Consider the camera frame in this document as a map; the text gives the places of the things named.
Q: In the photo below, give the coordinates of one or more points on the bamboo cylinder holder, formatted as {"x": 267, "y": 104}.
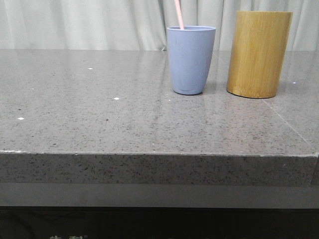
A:
{"x": 257, "y": 53}

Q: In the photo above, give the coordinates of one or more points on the pink chopstick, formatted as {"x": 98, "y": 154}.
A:
{"x": 179, "y": 14}

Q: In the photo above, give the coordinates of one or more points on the white curtain backdrop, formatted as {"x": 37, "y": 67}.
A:
{"x": 138, "y": 24}

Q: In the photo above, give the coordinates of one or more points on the blue plastic cup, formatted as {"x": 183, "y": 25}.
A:
{"x": 189, "y": 55}

